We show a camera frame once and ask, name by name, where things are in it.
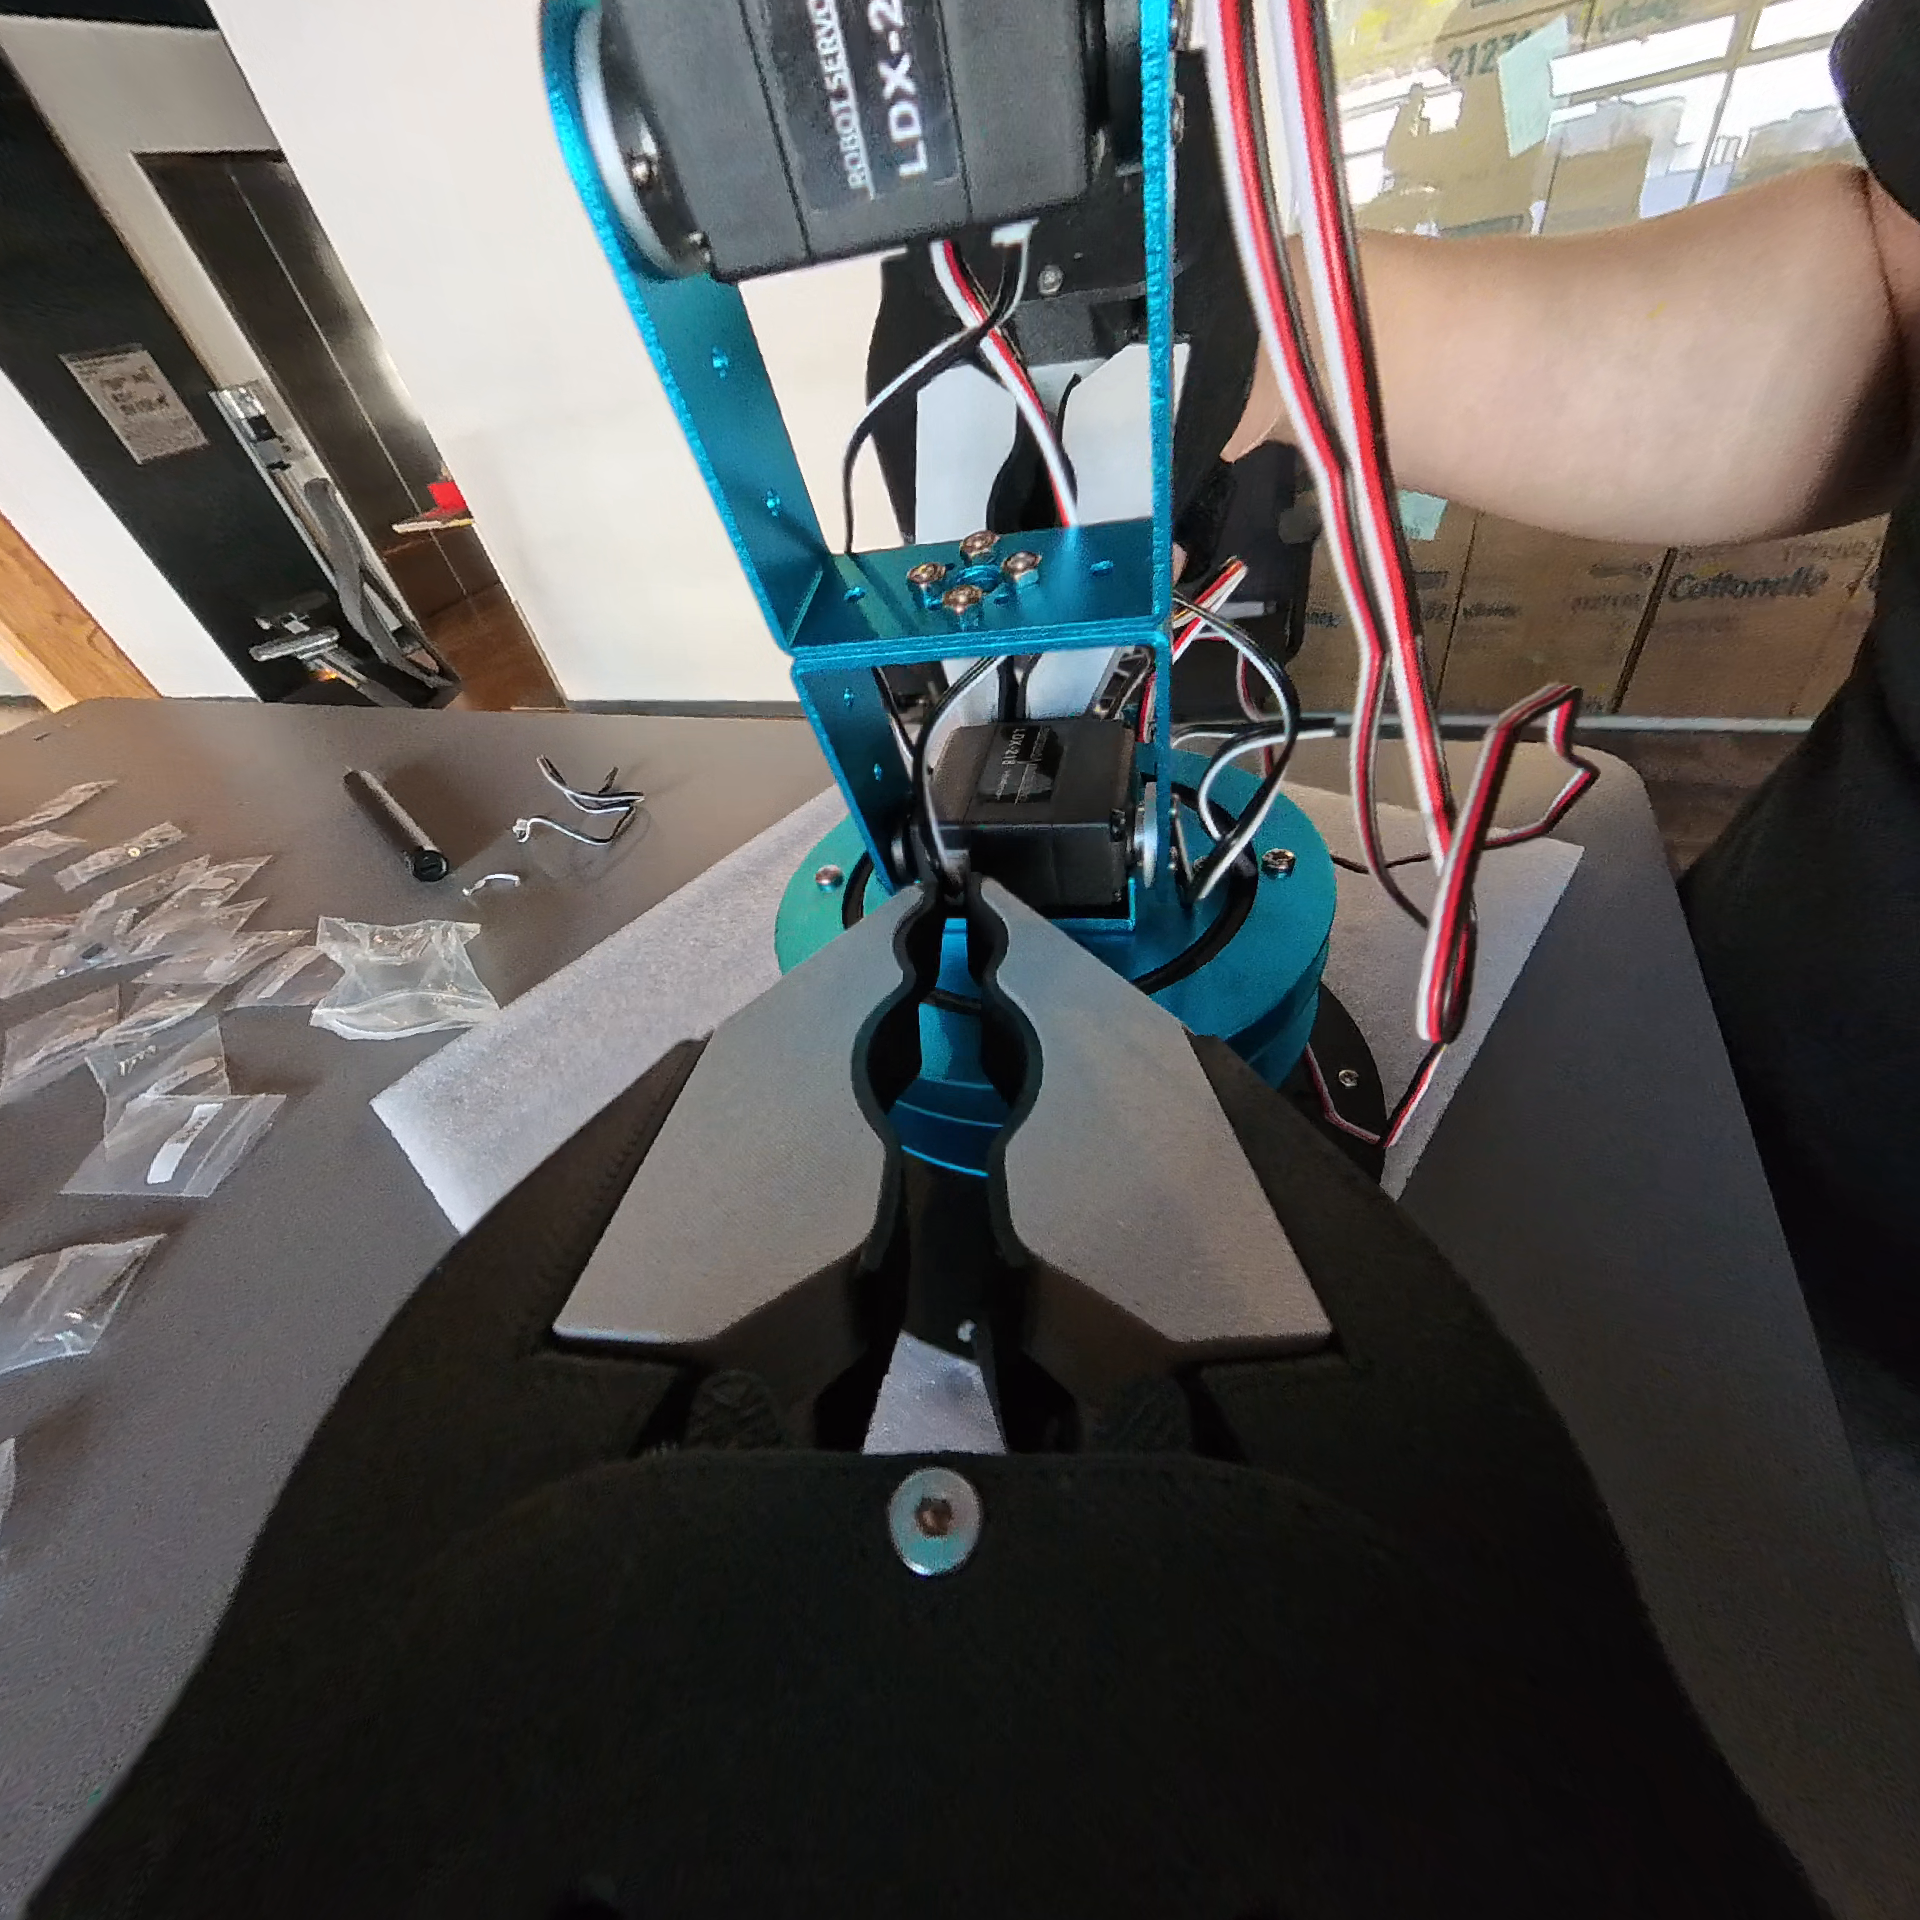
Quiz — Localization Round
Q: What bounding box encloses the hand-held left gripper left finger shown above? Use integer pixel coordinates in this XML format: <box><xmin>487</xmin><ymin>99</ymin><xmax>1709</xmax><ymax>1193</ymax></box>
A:
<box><xmin>553</xmin><ymin>885</ymin><xmax>938</xmax><ymax>1351</ymax></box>

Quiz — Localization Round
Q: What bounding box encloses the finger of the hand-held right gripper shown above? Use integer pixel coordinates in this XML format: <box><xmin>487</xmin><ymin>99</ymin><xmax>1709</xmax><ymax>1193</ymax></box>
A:
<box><xmin>913</xmin><ymin>361</ymin><xmax>1043</xmax><ymax>730</ymax></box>
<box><xmin>1043</xmin><ymin>346</ymin><xmax>1191</xmax><ymax>730</ymax></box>

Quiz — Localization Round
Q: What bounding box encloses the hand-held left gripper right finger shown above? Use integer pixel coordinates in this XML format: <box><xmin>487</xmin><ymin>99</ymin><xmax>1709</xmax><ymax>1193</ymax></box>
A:
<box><xmin>968</xmin><ymin>874</ymin><xmax>1331</xmax><ymax>1351</ymax></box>

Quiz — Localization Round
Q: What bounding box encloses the blue toy robot arm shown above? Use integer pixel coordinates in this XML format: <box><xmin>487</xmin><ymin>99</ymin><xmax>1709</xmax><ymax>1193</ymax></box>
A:
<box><xmin>542</xmin><ymin>0</ymin><xmax>1599</xmax><ymax>1443</ymax></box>

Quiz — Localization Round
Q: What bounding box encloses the person's right forearm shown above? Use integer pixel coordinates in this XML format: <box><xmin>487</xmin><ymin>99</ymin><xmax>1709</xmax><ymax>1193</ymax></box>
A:
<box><xmin>1218</xmin><ymin>154</ymin><xmax>1920</xmax><ymax>547</ymax></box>

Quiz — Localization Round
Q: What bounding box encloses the white foam sheet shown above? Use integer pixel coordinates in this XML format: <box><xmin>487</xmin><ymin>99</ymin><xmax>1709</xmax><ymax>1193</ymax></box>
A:
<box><xmin>366</xmin><ymin>776</ymin><xmax>1587</xmax><ymax>1453</ymax></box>

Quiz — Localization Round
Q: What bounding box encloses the pile of small plastic bags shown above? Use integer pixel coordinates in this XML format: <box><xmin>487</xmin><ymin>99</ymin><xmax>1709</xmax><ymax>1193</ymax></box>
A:
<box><xmin>0</xmin><ymin>776</ymin><xmax>499</xmax><ymax>1562</ymax></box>

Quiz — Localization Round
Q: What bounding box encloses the black cylindrical tool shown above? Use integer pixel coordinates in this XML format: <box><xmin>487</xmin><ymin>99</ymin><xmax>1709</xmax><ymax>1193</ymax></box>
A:
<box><xmin>342</xmin><ymin>766</ymin><xmax>449</xmax><ymax>885</ymax></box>

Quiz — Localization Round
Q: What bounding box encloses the black office chair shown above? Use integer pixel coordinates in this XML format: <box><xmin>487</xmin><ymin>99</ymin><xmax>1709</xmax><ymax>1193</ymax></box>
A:
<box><xmin>248</xmin><ymin>470</ymin><xmax>460</xmax><ymax>709</ymax></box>

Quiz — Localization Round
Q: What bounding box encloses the large cardboard box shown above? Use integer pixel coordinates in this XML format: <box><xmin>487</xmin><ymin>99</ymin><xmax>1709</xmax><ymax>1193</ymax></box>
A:
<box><xmin>1292</xmin><ymin>504</ymin><xmax>1891</xmax><ymax>720</ymax></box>

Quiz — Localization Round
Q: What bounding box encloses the person's dark shirt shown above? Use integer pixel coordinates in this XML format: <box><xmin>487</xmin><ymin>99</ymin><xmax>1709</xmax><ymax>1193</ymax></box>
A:
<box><xmin>1673</xmin><ymin>0</ymin><xmax>1920</xmax><ymax>1499</ymax></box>

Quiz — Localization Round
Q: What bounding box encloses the framed wall notice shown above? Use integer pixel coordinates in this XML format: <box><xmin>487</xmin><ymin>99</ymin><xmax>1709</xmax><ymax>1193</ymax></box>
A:
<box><xmin>62</xmin><ymin>346</ymin><xmax>209</xmax><ymax>465</ymax></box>

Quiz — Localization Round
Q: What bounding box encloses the thick wooden support post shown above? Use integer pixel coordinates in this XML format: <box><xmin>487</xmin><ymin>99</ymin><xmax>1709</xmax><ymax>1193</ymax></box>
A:
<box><xmin>0</xmin><ymin>509</ymin><xmax>159</xmax><ymax>709</ymax></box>

